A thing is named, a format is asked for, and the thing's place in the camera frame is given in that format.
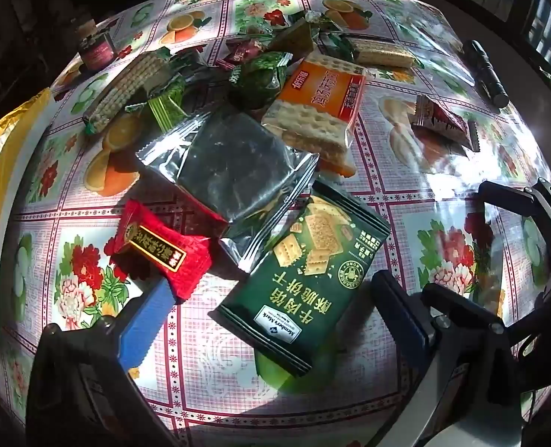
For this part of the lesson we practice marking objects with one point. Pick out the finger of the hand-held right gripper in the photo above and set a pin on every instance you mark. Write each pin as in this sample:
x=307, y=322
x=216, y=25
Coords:
x=508, y=195

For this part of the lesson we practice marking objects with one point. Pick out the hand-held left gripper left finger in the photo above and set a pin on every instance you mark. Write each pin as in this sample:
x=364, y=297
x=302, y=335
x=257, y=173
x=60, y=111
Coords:
x=147, y=321

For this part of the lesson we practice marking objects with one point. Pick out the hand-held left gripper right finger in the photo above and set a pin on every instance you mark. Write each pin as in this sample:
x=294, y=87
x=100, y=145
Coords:
x=399, y=316

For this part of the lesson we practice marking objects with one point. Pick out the red candy packet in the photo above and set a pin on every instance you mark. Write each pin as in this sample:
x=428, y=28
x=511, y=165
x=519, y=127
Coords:
x=159, y=251

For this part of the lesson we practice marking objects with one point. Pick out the dark green cracker packet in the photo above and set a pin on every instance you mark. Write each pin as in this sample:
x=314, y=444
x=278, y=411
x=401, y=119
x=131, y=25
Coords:
x=303, y=279

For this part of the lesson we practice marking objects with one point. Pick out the silver foil packet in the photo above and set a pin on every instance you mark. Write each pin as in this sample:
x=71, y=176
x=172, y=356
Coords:
x=229, y=167

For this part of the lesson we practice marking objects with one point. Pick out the clear green-ended cracker packet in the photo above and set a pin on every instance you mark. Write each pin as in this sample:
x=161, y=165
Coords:
x=382, y=51
x=122, y=86

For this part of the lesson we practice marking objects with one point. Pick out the orange cracker packet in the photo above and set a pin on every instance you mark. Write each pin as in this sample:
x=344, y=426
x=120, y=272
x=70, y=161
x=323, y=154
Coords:
x=317, y=98

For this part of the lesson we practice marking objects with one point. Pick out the green pea packet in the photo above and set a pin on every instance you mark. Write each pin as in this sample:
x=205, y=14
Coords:
x=257, y=79

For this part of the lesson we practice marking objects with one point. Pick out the dark red snack packet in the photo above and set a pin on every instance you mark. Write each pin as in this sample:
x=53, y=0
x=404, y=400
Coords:
x=438, y=118

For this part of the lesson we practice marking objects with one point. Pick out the floral fruit print tablecloth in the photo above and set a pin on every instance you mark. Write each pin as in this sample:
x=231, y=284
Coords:
x=396, y=205

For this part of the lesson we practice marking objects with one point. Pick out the black flashlight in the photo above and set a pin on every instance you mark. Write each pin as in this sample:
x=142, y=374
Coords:
x=487, y=74

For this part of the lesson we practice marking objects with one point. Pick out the green striped wrapper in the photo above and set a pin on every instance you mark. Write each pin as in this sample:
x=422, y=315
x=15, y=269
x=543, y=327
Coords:
x=164, y=98

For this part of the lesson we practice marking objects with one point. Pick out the olive green triangular packet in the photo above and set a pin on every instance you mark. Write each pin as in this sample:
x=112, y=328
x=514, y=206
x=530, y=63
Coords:
x=298, y=39

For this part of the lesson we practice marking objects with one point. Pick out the small wrapped candy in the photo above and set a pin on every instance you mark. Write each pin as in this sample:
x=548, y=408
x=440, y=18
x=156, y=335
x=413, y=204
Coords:
x=313, y=16

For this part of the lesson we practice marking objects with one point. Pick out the dark jar with pink label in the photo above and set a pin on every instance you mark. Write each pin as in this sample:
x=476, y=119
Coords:
x=96, y=53

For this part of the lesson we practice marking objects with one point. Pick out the maroon candy packet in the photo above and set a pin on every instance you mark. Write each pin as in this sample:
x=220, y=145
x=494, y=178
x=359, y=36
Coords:
x=240, y=51

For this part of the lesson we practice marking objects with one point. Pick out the wooden bottle stopper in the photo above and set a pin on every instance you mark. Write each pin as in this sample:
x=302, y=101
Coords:
x=87, y=27

